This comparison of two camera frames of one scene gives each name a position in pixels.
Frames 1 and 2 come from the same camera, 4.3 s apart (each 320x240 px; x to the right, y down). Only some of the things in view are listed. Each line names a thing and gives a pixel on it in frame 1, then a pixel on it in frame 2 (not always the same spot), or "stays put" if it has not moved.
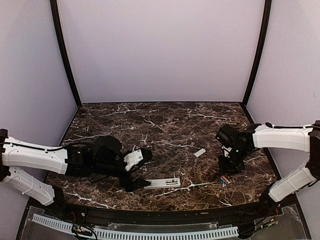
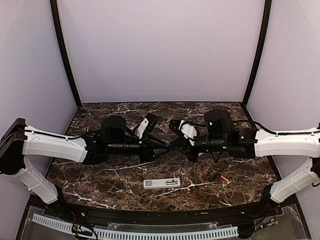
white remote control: [164, 183] stays put
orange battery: [225, 178] stays put
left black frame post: [60, 38] stays put
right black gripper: [224, 168] → [188, 152]
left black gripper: [139, 183] → [147, 152]
